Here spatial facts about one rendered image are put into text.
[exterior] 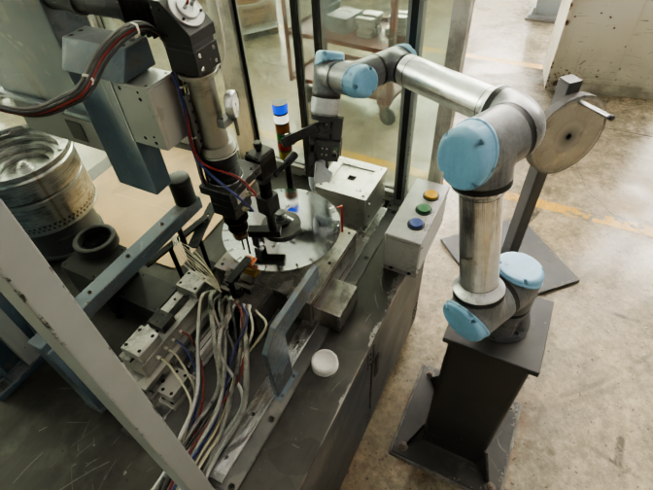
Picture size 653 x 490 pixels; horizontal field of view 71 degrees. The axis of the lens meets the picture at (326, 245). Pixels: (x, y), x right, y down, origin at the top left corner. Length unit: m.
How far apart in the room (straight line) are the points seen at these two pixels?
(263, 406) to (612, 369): 1.61
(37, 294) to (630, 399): 2.16
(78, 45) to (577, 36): 3.54
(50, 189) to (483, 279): 1.19
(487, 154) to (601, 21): 3.22
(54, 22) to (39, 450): 0.94
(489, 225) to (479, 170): 0.15
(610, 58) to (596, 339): 2.35
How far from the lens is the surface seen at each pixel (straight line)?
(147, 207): 1.78
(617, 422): 2.23
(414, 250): 1.32
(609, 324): 2.49
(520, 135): 0.90
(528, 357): 1.32
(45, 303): 0.47
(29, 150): 1.71
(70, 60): 0.96
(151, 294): 1.38
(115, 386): 0.59
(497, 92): 1.00
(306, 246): 1.21
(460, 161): 0.86
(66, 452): 1.32
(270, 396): 1.19
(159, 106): 0.87
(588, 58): 4.10
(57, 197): 1.54
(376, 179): 1.49
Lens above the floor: 1.82
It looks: 46 degrees down
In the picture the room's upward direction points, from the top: 4 degrees counter-clockwise
